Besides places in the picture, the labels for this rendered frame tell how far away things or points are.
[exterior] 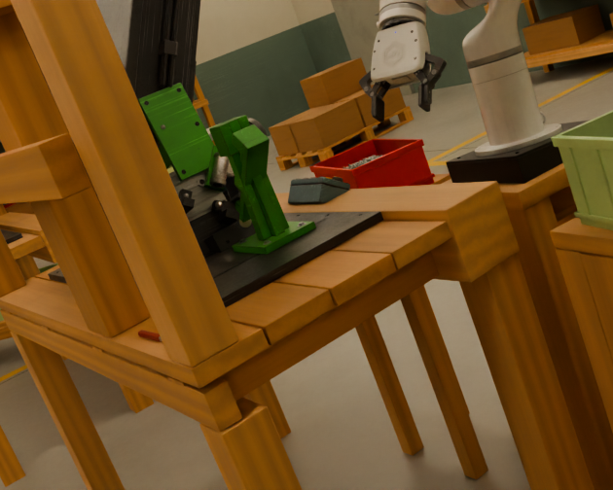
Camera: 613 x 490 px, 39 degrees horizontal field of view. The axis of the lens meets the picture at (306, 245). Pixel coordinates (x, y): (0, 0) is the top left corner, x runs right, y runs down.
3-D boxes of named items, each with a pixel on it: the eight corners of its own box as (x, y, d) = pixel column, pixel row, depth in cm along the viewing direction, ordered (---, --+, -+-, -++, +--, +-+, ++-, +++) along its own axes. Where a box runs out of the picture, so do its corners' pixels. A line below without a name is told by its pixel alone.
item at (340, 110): (363, 128, 936) (340, 62, 919) (414, 119, 871) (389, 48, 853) (280, 170, 873) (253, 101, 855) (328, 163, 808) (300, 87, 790)
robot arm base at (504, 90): (525, 131, 201) (503, 53, 197) (581, 124, 183) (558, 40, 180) (459, 157, 194) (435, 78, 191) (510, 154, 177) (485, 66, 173)
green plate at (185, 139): (212, 171, 208) (170, 94, 208) (224, 161, 201) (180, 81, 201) (172, 190, 203) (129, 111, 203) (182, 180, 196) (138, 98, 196)
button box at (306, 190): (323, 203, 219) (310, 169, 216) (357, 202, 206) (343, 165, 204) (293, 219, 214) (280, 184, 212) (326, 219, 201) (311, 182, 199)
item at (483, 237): (200, 237, 296) (184, 197, 292) (522, 251, 167) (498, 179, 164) (165, 256, 289) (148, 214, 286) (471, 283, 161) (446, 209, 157)
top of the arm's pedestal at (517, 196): (535, 153, 211) (530, 137, 210) (636, 149, 182) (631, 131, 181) (432, 206, 199) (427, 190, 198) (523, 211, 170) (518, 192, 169)
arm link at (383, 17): (368, 11, 155) (368, 26, 155) (412, -3, 150) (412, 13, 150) (391, 31, 162) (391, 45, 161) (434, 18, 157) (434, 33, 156)
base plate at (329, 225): (173, 220, 269) (171, 214, 268) (383, 220, 175) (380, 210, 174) (50, 280, 250) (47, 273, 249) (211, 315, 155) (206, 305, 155)
